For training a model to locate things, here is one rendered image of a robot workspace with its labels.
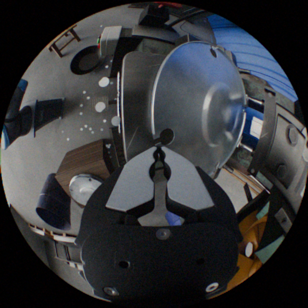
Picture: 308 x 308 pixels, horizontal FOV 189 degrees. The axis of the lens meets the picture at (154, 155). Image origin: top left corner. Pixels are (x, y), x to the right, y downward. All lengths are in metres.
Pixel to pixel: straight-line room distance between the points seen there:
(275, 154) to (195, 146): 0.15
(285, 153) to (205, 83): 0.17
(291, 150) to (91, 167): 0.77
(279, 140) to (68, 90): 1.07
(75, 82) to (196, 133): 0.92
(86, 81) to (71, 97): 0.17
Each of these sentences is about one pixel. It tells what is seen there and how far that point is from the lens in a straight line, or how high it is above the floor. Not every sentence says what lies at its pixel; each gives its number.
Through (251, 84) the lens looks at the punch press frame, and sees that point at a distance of 0.53.
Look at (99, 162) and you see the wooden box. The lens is 0.63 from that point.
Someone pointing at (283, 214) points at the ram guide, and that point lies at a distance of 0.25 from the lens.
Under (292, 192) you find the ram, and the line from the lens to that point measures 0.27.
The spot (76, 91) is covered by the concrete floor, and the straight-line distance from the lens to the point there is 0.94.
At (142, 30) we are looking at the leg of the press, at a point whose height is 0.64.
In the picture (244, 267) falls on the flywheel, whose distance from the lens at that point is 0.55.
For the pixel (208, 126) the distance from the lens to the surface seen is 0.17.
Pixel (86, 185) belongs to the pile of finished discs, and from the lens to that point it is 0.71.
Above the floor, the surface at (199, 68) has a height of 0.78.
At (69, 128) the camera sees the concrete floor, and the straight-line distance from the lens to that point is 0.97.
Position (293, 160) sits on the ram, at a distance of 0.21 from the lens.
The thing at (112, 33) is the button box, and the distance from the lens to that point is 0.34.
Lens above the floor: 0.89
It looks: 51 degrees down
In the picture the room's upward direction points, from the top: 139 degrees clockwise
